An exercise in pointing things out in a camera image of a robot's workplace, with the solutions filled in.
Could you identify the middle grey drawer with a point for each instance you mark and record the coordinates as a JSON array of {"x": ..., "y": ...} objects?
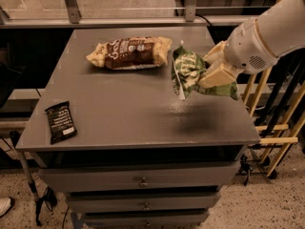
[{"x": 143, "y": 202}]

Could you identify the brown chip bag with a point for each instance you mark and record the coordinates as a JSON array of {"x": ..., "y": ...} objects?
[{"x": 132, "y": 53}]

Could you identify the grey drawer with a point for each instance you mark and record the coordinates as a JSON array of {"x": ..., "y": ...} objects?
[
  {"x": 143, "y": 202},
  {"x": 126, "y": 178},
  {"x": 146, "y": 220}
]

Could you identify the bottom grey drawer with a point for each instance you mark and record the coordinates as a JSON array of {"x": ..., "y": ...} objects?
[{"x": 146, "y": 220}]

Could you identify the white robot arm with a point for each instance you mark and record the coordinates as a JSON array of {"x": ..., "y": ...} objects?
[{"x": 257, "y": 44}]

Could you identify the grey drawer cabinet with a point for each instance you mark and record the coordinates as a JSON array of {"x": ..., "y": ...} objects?
[{"x": 133, "y": 118}]

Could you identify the metal window frame rail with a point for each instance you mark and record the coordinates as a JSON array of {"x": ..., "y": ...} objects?
[{"x": 95, "y": 13}]

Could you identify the black snack bar packet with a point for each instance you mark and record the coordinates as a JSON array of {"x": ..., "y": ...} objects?
[{"x": 60, "y": 122}]

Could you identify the yellow wooden rack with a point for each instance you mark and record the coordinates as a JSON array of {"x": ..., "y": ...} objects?
[{"x": 273, "y": 145}]

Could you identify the top grey drawer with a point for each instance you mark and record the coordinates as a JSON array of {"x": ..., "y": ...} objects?
[{"x": 126, "y": 178}]

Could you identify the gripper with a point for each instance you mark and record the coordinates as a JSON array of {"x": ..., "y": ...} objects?
[{"x": 247, "y": 50}]

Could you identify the white shoe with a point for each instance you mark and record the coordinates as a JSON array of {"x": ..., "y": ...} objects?
[{"x": 5, "y": 205}]

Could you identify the grey metal crutch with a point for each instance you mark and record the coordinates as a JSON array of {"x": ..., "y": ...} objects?
[{"x": 14, "y": 137}]

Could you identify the green jalapeno chip bag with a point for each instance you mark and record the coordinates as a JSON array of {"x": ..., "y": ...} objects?
[{"x": 187, "y": 66}]

